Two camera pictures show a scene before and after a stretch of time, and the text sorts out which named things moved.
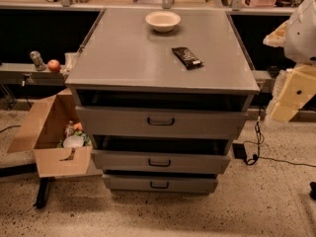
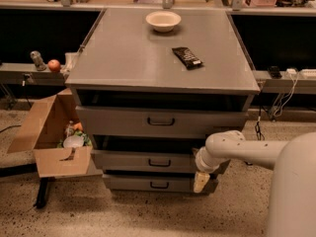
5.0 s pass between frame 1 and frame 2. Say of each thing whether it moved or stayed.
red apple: stayed
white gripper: moved
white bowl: stayed
